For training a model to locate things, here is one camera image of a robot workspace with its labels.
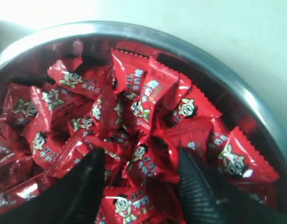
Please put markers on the red candy with cartoon face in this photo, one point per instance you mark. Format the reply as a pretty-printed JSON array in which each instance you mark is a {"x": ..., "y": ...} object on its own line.
[{"x": 239, "y": 161}]

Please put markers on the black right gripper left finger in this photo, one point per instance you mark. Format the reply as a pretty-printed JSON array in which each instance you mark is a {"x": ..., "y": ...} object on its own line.
[{"x": 74, "y": 199}]

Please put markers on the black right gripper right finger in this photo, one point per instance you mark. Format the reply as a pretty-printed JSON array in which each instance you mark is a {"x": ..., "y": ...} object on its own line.
[{"x": 207, "y": 198}]

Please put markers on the red candy between fingers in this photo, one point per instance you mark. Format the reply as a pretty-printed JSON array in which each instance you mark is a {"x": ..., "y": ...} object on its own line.
[{"x": 154, "y": 158}]

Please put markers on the round stainless steel plate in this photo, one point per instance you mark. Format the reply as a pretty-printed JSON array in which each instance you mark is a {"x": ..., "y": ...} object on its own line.
[{"x": 25, "y": 59}]

